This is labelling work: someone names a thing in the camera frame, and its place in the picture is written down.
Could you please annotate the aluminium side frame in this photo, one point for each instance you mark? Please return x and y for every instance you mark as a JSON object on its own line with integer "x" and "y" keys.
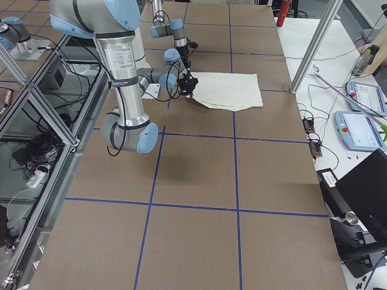
{"x": 46, "y": 120}

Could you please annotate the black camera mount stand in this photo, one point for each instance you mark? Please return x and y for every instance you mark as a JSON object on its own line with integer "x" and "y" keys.
{"x": 358, "y": 249}

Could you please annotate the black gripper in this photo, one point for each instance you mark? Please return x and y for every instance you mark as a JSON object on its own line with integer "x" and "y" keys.
{"x": 182, "y": 52}
{"x": 185, "y": 86}

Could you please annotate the black laptop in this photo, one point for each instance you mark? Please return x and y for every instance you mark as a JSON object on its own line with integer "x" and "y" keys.
{"x": 364, "y": 190}

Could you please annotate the red bottle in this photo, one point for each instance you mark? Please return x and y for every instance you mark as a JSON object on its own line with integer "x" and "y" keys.
{"x": 283, "y": 13}

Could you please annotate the seated person beige shirt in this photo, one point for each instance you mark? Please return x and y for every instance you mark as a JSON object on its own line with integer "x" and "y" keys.
{"x": 372, "y": 55}

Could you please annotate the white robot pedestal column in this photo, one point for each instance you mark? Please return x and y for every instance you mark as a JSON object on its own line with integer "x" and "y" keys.
{"x": 152, "y": 89}

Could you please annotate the cream long-sleeve cat shirt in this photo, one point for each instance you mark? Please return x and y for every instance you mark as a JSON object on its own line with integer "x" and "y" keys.
{"x": 229, "y": 91}

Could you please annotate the blue teach pendant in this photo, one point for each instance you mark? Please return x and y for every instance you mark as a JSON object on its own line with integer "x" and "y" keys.
{"x": 370, "y": 97}
{"x": 358, "y": 132}

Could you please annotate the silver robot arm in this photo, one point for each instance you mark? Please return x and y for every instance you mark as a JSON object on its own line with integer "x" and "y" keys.
{"x": 164, "y": 26}
{"x": 114, "y": 26}

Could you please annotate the orange black connector board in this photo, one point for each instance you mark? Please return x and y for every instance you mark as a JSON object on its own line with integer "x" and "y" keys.
{"x": 313, "y": 139}

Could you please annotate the far blue teach pendant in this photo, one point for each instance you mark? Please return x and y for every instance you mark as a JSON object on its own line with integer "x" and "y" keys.
{"x": 370, "y": 97}

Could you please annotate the near blue teach pendant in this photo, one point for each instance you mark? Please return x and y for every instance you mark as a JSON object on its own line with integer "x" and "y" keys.
{"x": 358, "y": 132}

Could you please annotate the aluminium frame post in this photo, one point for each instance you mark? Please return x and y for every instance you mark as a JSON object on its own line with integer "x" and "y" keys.
{"x": 318, "y": 36}

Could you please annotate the silver reacher grabber tool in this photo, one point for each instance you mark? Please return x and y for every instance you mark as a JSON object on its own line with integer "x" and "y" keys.
{"x": 350, "y": 100}

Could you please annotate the black power adapter box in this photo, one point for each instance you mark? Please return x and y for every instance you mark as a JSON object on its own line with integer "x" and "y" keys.
{"x": 335, "y": 202}

